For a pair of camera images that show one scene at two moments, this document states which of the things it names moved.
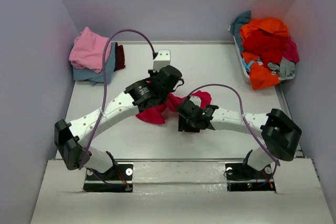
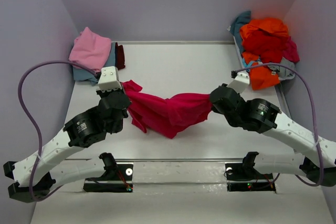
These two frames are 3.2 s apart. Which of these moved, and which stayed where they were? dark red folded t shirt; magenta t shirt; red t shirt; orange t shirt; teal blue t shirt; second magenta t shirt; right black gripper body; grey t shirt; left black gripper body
Moved: left black gripper body; right black gripper body; magenta t shirt
Stayed: orange t shirt; grey t shirt; second magenta t shirt; red t shirt; teal blue t shirt; dark red folded t shirt
